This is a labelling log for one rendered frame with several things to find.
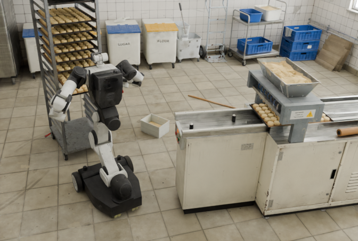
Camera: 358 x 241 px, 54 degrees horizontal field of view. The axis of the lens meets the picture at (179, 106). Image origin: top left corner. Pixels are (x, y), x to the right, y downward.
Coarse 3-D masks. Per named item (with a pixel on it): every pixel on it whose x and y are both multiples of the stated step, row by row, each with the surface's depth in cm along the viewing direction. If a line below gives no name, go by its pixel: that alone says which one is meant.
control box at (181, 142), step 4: (176, 124) 299; (180, 124) 298; (176, 128) 300; (180, 128) 293; (180, 132) 287; (176, 136) 303; (180, 136) 286; (180, 140) 288; (184, 140) 286; (180, 144) 289; (180, 148) 290
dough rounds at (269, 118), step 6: (258, 108) 312; (264, 108) 312; (264, 114) 302; (270, 114) 302; (324, 114) 306; (264, 120) 296; (270, 120) 296; (276, 120) 298; (324, 120) 300; (270, 126) 289
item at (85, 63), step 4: (48, 60) 363; (80, 60) 361; (84, 60) 361; (88, 60) 362; (60, 64) 354; (64, 64) 349; (68, 64) 353; (72, 64) 350; (76, 64) 351; (80, 64) 351; (84, 64) 351; (88, 64) 357; (92, 64) 353; (56, 68) 345; (60, 68) 340; (64, 68) 346; (68, 68) 341; (72, 68) 344
